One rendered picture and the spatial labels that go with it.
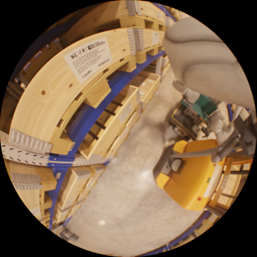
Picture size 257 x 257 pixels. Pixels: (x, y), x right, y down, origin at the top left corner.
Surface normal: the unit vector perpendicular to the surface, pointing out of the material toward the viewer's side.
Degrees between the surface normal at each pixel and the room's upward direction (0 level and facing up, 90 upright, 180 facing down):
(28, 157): 90
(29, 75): 90
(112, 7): 90
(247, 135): 33
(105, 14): 90
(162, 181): 22
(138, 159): 0
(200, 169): 74
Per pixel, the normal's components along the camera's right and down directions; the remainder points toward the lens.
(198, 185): -0.69, -0.57
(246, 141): -0.65, -0.36
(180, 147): -0.44, -0.48
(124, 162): -0.14, -0.33
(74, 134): 0.83, 0.47
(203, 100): -0.69, 0.71
